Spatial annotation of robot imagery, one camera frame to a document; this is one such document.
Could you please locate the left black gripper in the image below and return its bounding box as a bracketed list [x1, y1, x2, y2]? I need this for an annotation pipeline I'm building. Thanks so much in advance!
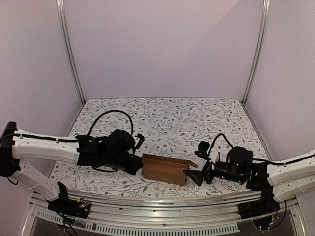
[103, 155, 143, 177]

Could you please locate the brown cardboard paper box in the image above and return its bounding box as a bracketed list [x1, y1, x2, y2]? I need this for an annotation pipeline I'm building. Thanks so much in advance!
[142, 154, 198, 186]

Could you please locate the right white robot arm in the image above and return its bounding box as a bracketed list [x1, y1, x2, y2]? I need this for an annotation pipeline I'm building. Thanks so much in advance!
[183, 147, 315, 214]

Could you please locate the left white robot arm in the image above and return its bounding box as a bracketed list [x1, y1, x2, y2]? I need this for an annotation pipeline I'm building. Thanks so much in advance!
[0, 121, 145, 213]

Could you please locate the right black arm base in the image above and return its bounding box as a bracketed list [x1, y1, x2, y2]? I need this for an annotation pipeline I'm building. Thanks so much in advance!
[237, 192, 281, 232]

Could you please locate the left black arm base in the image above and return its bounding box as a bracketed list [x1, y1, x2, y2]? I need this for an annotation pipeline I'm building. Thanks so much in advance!
[47, 182, 91, 219]

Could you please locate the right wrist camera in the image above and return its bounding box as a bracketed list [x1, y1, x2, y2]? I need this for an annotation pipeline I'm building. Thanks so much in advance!
[194, 141, 220, 165]

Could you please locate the aluminium front rail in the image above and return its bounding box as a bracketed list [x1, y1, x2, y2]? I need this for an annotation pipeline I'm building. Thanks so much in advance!
[21, 189, 307, 236]

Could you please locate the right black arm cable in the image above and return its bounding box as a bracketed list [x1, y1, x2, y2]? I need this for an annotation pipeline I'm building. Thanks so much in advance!
[208, 133, 315, 166]

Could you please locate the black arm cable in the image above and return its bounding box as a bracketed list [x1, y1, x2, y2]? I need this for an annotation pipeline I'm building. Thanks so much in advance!
[87, 110, 135, 141]
[208, 133, 315, 166]

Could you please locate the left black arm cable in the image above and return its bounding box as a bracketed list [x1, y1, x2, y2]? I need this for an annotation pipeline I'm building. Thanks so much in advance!
[87, 110, 135, 141]

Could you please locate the left aluminium frame post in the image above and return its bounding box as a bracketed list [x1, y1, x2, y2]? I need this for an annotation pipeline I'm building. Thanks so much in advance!
[56, 0, 86, 105]

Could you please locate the aluminium frame post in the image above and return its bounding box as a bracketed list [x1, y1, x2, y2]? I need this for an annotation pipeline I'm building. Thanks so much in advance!
[241, 0, 271, 106]
[56, 0, 86, 105]

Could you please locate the right aluminium frame post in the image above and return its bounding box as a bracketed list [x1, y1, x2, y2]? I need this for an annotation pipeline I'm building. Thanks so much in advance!
[241, 0, 271, 106]

